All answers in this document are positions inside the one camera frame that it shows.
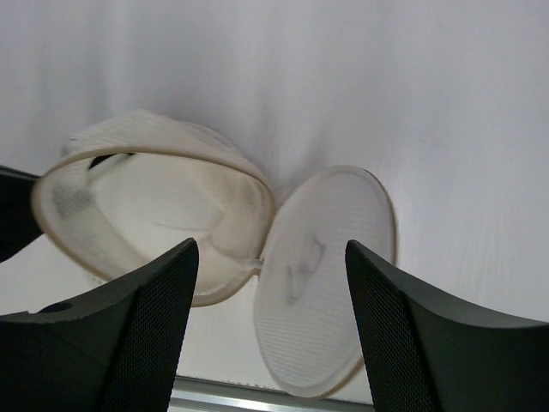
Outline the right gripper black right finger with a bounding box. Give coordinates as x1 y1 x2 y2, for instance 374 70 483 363
345 240 548 411

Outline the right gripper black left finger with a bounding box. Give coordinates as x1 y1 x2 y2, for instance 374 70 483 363
1 239 199 411

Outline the white mesh laundry bag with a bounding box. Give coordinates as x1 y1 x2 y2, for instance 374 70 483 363
32 110 398 398

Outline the aluminium front rail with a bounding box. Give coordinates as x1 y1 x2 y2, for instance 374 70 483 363
168 377 374 412

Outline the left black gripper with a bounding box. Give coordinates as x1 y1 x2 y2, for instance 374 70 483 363
0 166 43 263

